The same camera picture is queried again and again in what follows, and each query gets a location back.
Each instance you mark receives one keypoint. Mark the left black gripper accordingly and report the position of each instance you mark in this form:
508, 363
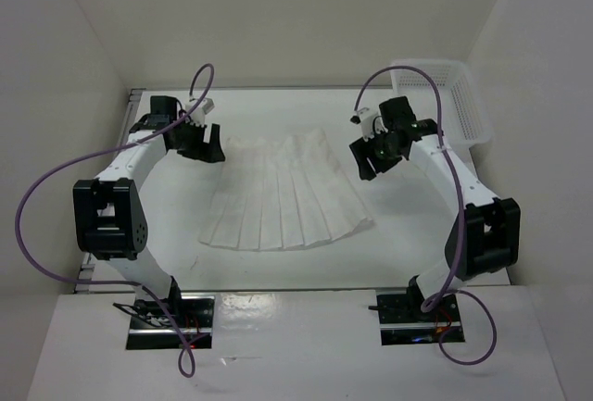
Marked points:
208, 152

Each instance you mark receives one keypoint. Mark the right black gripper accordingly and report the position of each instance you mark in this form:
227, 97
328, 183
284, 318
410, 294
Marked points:
362, 150

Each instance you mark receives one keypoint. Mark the white pleated skirt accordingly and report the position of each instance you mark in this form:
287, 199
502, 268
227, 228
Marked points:
281, 196

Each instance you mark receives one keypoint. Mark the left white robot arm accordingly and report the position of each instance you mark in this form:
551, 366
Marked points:
109, 217

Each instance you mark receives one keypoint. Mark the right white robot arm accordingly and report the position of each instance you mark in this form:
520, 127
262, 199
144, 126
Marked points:
484, 237

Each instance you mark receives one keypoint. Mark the white plastic mesh basket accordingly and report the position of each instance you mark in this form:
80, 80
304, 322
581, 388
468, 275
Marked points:
464, 119

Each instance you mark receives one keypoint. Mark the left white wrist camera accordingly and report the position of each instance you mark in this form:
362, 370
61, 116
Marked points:
196, 113

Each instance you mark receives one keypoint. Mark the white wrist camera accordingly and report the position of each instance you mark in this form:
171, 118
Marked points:
196, 113
370, 122

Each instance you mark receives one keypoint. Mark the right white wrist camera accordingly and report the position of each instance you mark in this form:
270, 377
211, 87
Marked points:
370, 122

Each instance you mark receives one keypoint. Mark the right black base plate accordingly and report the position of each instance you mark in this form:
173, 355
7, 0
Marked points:
402, 323

